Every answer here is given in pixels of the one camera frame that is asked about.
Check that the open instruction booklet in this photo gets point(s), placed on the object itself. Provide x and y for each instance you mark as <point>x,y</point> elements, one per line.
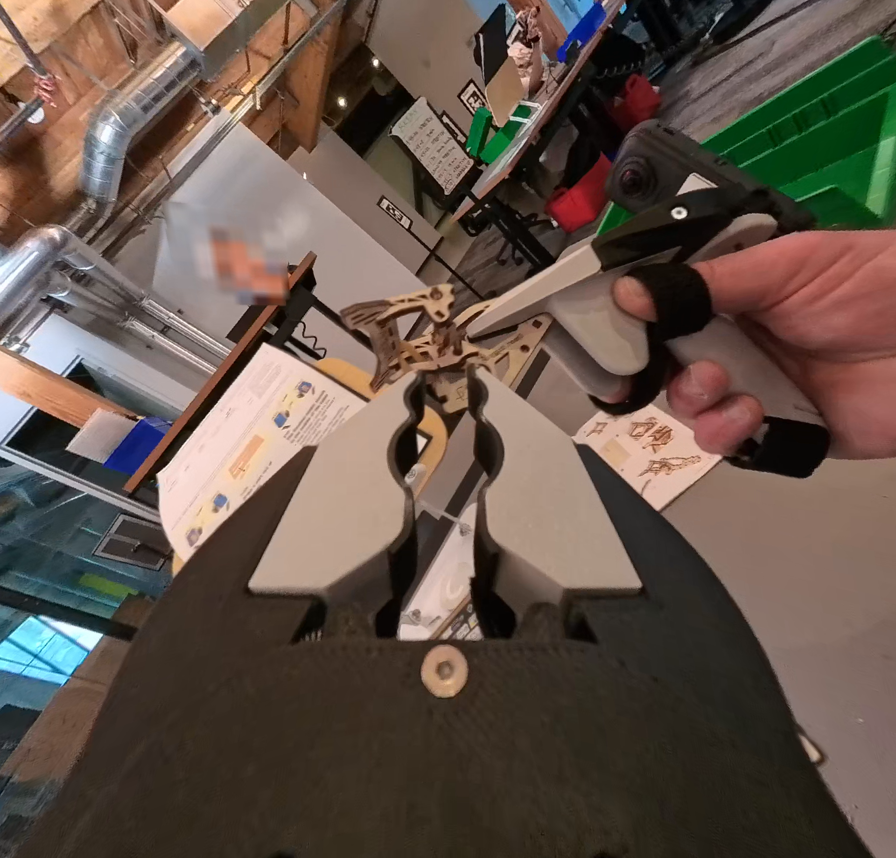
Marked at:
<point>672,466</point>

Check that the rectangular silver duct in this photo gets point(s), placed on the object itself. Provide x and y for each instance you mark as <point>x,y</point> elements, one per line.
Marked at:
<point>231,4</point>

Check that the row of small green bins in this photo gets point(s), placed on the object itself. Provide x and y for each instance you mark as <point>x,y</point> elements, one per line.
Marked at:
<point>490,137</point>

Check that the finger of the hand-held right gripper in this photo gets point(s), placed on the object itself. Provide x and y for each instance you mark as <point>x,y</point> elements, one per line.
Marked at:
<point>539,291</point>

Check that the handwritten whiteboard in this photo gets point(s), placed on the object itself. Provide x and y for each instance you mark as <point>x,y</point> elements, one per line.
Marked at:
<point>430,144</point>

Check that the wooden post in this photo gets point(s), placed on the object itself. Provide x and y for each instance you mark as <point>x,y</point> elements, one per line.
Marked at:
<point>42,382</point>

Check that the person's right hand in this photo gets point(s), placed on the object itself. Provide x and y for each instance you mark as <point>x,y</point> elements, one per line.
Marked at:
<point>805,312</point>

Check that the wooden model lever assembly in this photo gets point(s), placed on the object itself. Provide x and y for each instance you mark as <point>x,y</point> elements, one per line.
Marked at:
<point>448,389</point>

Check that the wooden model frame part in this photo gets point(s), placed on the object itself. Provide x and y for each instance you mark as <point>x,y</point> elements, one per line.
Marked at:
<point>381,319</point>

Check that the black sign stand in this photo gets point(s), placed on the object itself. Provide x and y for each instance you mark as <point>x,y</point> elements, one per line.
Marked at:
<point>395,213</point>

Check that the white paper sheet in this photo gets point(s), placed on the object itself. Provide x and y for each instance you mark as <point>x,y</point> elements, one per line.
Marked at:
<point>98,434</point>

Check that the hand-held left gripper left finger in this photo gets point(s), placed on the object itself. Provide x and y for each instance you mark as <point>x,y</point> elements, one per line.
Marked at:
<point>329,515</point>

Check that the blue plastic bin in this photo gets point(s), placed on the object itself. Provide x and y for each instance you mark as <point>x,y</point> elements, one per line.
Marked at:
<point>584,29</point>

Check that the small framed marker sign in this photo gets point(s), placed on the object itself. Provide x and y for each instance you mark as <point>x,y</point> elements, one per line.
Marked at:
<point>474,96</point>

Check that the brown edged dark desk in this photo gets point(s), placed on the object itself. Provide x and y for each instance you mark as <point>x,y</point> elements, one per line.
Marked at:
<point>217,375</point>

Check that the long spiral ceiling duct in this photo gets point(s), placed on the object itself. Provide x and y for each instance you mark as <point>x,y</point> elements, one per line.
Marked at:
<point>105,137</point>

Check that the long wooden top table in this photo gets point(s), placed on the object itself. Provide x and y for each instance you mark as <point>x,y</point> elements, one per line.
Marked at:
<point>560,81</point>

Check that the dark cardboard kit box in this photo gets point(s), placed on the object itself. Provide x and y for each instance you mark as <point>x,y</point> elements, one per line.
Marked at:
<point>465,623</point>

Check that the polished silver pipe bundle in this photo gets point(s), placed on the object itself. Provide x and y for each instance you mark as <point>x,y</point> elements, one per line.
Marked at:
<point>35,256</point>

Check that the pale wooden book stand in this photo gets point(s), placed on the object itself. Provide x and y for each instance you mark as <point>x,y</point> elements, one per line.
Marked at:
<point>507,92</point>

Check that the red storage tote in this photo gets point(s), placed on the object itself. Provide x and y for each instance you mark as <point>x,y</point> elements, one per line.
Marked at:
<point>577,197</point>
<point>633,102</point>

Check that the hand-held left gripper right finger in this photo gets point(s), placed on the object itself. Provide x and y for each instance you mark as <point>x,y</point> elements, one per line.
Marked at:
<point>560,515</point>

